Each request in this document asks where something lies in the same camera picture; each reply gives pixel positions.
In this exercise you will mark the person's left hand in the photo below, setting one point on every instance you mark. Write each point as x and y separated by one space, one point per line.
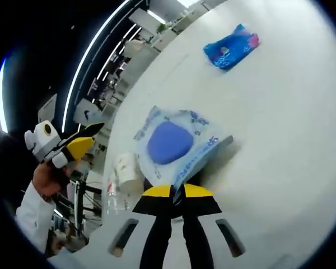
49 180

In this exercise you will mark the long ceiling light strip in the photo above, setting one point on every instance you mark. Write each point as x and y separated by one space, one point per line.
81 63

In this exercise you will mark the blue tissue pack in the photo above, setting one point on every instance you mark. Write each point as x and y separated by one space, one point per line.
231 50

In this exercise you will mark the green potted plant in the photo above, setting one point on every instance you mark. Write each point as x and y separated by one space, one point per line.
161 28

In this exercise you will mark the clear bottle with white cap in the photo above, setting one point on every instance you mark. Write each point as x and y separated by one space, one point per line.
113 196

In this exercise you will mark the white paper cup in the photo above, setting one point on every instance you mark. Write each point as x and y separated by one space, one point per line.
126 168

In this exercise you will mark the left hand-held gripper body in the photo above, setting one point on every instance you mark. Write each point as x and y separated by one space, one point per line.
42 140

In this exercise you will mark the blue mouse pad packet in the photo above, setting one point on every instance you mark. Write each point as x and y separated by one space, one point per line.
168 145

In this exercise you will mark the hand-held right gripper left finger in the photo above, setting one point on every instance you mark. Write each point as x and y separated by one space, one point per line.
156 232

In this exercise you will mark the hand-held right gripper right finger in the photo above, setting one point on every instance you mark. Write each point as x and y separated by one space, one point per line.
197 232

